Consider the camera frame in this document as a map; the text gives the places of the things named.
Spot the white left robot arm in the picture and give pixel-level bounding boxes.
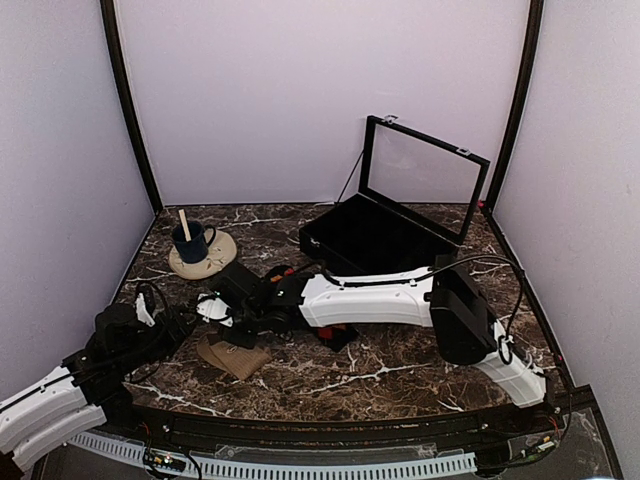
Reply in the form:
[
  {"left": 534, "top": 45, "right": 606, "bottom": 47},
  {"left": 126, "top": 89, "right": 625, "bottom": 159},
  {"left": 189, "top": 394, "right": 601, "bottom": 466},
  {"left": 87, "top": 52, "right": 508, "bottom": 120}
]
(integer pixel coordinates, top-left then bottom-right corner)
[{"left": 1, "top": 281, "right": 195, "bottom": 479}]

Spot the beige ceramic saucer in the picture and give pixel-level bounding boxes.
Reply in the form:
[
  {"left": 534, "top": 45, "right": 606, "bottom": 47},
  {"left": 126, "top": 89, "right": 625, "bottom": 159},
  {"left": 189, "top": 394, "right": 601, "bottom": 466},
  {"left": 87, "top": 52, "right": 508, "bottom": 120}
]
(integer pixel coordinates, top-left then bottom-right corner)
[{"left": 168, "top": 229, "right": 237, "bottom": 280}]

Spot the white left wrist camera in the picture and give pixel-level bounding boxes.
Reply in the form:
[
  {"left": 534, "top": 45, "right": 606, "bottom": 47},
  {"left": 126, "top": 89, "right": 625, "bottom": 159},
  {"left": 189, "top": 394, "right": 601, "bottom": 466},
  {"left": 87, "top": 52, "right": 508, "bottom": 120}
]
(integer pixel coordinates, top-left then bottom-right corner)
[{"left": 135, "top": 293, "right": 155, "bottom": 327}]

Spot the black glass-lid display box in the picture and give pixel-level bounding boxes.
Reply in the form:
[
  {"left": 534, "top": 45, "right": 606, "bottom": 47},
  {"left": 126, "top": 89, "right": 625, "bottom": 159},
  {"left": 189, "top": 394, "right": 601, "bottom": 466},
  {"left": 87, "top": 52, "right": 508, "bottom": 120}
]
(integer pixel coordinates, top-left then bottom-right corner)
[{"left": 299, "top": 115, "right": 490, "bottom": 275}]

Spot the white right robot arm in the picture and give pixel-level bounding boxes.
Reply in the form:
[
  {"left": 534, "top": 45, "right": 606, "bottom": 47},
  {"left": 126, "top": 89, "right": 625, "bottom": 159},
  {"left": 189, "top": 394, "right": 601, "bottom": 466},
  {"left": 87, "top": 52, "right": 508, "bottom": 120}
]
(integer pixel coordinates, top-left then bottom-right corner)
[{"left": 197, "top": 255, "right": 550, "bottom": 434}]

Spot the black argyle sock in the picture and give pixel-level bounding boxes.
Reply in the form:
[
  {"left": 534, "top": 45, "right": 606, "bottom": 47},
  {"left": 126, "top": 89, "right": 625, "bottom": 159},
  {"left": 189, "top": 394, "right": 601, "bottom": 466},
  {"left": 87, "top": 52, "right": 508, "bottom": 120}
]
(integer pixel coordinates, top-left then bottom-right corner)
[{"left": 267, "top": 264, "right": 359, "bottom": 353}]

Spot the black table edge rail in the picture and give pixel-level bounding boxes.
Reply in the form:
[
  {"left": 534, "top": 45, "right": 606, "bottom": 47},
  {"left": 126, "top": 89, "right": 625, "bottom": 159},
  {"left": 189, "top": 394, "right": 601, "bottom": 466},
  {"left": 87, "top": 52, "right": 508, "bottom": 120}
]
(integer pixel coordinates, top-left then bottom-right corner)
[{"left": 100, "top": 383, "right": 569, "bottom": 450}]

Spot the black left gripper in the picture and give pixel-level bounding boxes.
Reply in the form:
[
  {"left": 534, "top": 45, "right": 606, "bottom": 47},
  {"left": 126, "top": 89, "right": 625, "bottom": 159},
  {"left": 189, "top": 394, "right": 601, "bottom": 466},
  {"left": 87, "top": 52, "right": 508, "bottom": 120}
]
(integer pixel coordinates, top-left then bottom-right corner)
[{"left": 115, "top": 305, "right": 201, "bottom": 377}]

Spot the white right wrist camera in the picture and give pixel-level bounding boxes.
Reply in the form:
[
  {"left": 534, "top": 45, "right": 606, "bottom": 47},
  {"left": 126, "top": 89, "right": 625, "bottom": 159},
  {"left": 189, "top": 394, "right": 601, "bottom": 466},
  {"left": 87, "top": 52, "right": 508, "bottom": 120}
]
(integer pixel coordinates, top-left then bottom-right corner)
[{"left": 196, "top": 294, "right": 233, "bottom": 327}]

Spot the dark blue mug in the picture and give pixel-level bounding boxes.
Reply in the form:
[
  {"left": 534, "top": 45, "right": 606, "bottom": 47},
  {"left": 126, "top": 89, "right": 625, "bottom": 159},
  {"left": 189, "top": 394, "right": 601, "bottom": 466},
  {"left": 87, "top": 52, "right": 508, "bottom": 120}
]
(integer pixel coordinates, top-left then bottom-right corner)
[{"left": 171, "top": 221, "right": 216, "bottom": 264}]

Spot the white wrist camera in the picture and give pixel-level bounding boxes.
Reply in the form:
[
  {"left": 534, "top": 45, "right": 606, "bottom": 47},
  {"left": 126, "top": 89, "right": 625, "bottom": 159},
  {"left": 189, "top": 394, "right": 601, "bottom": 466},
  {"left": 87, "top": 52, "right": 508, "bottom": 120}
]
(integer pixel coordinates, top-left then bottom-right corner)
[
  {"left": 135, "top": 293, "right": 155, "bottom": 327},
  {"left": 196, "top": 294, "right": 233, "bottom": 327}
]

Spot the wooden stir stick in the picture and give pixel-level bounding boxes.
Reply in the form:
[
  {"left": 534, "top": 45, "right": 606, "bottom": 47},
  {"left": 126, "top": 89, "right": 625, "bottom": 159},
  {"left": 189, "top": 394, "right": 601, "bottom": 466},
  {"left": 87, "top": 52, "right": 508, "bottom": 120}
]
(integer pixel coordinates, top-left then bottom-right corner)
[{"left": 178, "top": 209, "right": 192, "bottom": 242}]

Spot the tan brown sock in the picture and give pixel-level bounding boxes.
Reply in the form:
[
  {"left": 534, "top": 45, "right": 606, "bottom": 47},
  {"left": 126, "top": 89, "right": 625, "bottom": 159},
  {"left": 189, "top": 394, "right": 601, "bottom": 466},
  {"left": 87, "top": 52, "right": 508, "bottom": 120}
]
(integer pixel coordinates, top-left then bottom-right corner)
[{"left": 196, "top": 334, "right": 272, "bottom": 381}]

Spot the white slotted cable duct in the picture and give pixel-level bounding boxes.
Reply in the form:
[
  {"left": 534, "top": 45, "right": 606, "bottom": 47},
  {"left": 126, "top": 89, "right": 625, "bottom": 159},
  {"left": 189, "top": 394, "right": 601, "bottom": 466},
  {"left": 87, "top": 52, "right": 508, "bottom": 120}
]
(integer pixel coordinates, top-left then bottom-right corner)
[{"left": 66, "top": 431, "right": 478, "bottom": 479}]

